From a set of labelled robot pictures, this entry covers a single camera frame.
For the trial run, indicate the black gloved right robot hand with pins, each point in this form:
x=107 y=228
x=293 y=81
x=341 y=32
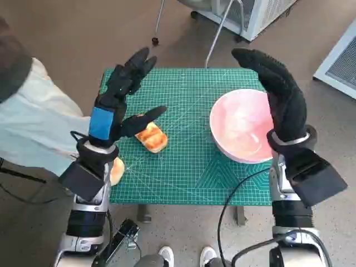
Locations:
x=286 y=105

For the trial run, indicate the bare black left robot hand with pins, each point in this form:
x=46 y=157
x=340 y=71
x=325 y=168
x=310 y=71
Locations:
x=107 y=111

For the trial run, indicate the pink bowl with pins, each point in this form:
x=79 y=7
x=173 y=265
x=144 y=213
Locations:
x=239 y=122

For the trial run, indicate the braided rectangular toy bread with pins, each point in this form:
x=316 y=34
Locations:
x=153 y=140

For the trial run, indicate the round toy bread bun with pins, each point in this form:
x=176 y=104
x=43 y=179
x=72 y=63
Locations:
x=117 y=171

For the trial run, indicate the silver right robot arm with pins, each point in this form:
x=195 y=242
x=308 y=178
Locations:
x=292 y=217

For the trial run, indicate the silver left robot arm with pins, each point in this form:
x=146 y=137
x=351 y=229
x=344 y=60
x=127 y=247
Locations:
x=83 y=222

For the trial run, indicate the white vented unit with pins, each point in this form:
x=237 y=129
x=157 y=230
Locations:
x=342 y=64

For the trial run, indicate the white mesh cabinet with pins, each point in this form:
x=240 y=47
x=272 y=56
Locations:
x=258 y=19

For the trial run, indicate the green cutting mat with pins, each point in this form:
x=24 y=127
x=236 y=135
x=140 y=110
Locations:
x=180 y=172

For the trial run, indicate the grey table leg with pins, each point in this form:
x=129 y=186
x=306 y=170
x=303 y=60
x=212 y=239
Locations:
x=241 y=215
x=144 y=214

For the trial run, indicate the white shoe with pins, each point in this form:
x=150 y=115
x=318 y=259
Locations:
x=166 y=256
x=208 y=256

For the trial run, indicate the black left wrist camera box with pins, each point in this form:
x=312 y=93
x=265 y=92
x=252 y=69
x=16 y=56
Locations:
x=80 y=180

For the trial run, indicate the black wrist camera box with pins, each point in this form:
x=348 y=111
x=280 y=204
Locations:
x=80 y=180
x=317 y=178

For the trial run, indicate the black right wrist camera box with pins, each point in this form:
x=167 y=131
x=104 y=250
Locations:
x=317 y=178

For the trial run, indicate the black metal bracket bar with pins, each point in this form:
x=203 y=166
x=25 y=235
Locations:
x=119 y=239

